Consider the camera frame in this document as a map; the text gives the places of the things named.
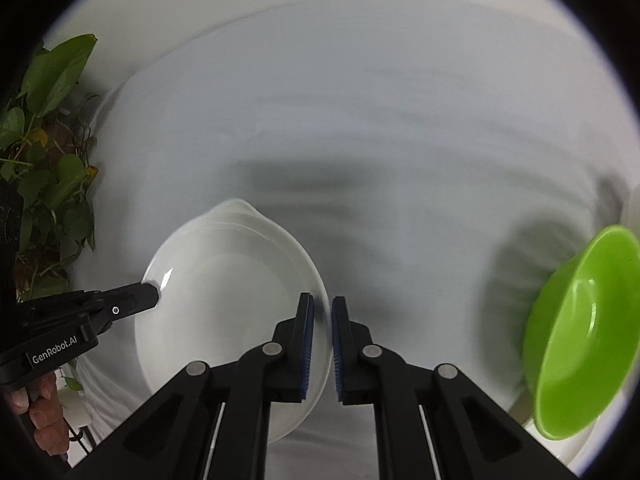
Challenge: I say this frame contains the green plastic bowl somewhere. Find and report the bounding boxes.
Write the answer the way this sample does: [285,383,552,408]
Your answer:
[522,225,640,441]

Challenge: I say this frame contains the green leafy potted plant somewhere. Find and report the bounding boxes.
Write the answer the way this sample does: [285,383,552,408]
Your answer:
[0,34,99,306]

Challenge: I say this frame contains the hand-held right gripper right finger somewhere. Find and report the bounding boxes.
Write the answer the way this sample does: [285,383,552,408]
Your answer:
[330,296,583,480]

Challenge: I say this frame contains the person's left hand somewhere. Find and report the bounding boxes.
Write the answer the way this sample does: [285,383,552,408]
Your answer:
[5,372,69,457]

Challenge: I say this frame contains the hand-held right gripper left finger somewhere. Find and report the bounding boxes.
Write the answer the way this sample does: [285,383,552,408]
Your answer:
[62,292,316,480]

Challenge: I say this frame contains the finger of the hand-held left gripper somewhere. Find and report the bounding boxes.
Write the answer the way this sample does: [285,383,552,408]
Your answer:
[75,281,160,333]

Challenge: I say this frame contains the white tablecloth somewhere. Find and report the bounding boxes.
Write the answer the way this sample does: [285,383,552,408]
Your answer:
[64,0,637,480]

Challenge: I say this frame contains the white plant pot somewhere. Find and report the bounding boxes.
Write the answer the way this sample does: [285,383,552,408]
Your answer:
[54,366,96,429]

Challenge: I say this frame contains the white deep plate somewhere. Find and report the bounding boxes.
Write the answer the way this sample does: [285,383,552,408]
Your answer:
[134,198,334,445]

